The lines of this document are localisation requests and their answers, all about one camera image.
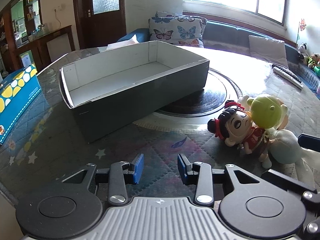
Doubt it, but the black-haired girl doll figurine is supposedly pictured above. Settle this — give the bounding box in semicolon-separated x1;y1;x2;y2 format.
207;100;272;169

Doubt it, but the dark wooden sideboard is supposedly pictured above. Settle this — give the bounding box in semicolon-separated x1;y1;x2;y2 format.
1;0;79;72

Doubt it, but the white plush rabbit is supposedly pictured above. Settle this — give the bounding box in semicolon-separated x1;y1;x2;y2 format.
268;129;319;187

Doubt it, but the blue yellow tissue box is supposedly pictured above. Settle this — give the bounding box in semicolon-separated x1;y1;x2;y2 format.
0;65;41;144

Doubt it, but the dark grey cardboard box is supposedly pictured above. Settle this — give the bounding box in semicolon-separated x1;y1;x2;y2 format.
59;41;209;143

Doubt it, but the stuffed toys pile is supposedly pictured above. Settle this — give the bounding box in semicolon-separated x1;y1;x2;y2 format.
298;43;319;77

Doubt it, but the blue sofa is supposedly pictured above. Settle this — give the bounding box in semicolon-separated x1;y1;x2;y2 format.
117;19;320;93

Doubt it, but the paper flower wall decoration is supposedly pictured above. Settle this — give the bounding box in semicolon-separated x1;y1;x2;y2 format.
296;18;306;45

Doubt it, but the dark wooden door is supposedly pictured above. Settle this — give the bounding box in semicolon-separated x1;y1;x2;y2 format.
73;0;126;49

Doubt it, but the butterfly print pillow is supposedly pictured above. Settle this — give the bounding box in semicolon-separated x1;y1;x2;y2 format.
149;12;207;48

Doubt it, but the black round turntable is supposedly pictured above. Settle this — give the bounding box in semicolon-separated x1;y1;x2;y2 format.
155;69;228;117

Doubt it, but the green round toy figure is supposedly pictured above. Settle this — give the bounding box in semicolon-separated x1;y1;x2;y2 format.
247;94;287;129

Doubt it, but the grey cushion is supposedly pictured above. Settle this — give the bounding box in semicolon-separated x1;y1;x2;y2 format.
248;35;289;68

